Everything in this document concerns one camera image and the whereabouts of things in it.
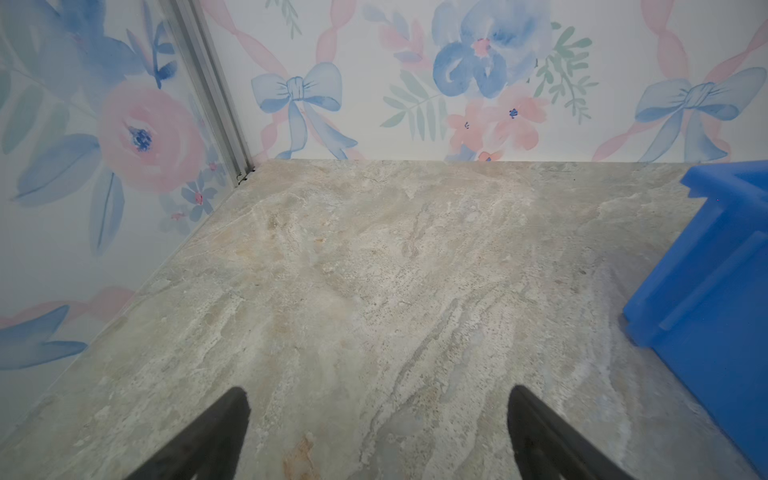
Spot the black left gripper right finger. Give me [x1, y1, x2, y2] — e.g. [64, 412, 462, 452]
[507, 384, 632, 480]

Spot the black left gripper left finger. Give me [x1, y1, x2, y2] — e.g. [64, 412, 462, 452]
[128, 387, 251, 479]

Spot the blue plastic bin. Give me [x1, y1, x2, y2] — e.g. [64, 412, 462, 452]
[623, 161, 767, 477]

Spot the aluminium corner post left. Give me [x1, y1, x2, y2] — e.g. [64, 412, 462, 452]
[160, 0, 254, 186]

